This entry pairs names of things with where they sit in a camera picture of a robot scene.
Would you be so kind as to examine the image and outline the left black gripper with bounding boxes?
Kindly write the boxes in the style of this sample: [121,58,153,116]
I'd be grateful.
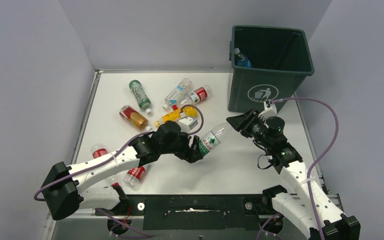
[160,129,202,163]

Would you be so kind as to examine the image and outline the green cap green label bottle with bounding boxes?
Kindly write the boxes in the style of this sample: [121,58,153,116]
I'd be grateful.
[198,122,234,156]

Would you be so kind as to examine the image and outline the green label tea bottle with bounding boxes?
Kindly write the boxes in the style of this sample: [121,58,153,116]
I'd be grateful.
[128,79,153,116]

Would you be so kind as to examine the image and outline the red gold label bottle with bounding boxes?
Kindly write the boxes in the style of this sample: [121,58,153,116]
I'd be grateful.
[119,105,153,132]

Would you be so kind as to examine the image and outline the red label water bottle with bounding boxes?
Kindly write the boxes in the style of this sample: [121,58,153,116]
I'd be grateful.
[172,85,212,110]

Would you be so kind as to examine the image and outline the dark green trash bin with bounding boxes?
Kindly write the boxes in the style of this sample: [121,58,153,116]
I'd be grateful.
[227,25,315,113]

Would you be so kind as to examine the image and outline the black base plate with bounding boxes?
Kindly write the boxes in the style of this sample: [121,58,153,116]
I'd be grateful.
[104,194,276,231]

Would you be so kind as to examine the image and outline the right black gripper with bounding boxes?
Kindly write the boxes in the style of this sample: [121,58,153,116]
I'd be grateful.
[226,108,272,149]

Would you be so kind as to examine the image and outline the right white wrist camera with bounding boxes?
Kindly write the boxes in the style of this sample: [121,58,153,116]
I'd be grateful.
[258,100,278,121]

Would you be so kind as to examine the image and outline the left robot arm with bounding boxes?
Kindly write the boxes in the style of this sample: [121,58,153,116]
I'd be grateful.
[34,121,204,221]

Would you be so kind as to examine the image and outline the blue label water bottle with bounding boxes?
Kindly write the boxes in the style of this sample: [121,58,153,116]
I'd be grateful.
[233,47,252,68]

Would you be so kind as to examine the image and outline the yellow label bottle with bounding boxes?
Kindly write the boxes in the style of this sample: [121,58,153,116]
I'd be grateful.
[154,106,198,128]

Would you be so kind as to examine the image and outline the aluminium front rail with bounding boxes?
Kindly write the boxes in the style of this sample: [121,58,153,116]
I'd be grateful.
[46,193,345,220]

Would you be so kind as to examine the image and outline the white blue label bottle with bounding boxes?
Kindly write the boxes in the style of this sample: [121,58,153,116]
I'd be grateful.
[162,78,193,110]

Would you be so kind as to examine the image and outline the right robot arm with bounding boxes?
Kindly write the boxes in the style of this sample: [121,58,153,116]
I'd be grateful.
[226,109,361,240]

